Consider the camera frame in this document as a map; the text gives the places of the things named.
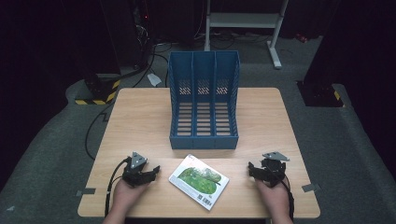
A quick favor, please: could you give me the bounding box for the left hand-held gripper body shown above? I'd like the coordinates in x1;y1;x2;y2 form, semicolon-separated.
121;151;149;189

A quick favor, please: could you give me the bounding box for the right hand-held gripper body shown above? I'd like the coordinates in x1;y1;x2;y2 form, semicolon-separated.
260;150;290;189

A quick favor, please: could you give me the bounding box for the white book with green cover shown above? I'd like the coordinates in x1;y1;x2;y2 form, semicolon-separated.
168;153;231;211

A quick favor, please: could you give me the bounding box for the blue plastic file rack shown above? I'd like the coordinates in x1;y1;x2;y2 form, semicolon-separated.
167;50;241;150

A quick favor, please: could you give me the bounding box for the person's left hand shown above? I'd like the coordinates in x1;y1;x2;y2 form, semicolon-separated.
110;178;151;217

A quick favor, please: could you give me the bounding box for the person's right hand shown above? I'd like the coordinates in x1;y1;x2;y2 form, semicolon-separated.
255;176;291;218

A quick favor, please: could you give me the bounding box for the grey tape strip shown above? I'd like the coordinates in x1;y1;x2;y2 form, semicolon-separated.
76;188;97;197
301;183;321;193

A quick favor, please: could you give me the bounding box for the black yellow striped stand base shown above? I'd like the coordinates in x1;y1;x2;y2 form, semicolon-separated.
296;79;347;108
74;70;121;106

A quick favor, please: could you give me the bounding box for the white paper scrap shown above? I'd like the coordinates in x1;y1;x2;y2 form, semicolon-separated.
147;73;163;88

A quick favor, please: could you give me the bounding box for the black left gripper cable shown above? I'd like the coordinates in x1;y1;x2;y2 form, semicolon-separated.
104;157;132;217

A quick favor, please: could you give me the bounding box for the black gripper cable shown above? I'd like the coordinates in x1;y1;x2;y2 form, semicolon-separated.
104;157;132;217
279;174;295;221

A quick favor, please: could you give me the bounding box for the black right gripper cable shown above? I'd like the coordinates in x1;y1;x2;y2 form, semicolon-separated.
279;174;295;221

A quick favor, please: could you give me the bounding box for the black floor cable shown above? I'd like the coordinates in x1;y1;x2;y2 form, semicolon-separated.
84;101;116;161

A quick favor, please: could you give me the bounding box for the white metal stand frame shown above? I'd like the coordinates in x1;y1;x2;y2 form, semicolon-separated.
204;0;290;70

